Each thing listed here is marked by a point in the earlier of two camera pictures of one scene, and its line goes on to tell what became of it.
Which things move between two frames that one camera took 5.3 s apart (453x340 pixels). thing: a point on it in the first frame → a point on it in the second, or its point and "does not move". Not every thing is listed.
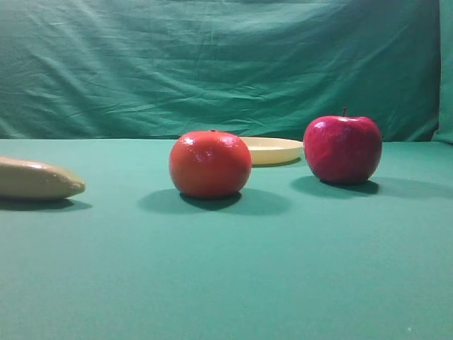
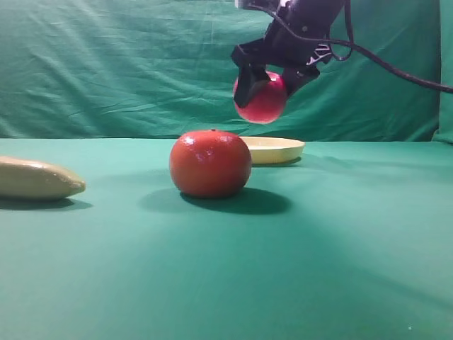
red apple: (343, 149) → (267, 100)
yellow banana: (23, 178) does not move
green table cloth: (132, 257) does not move
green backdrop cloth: (161, 69) does not move
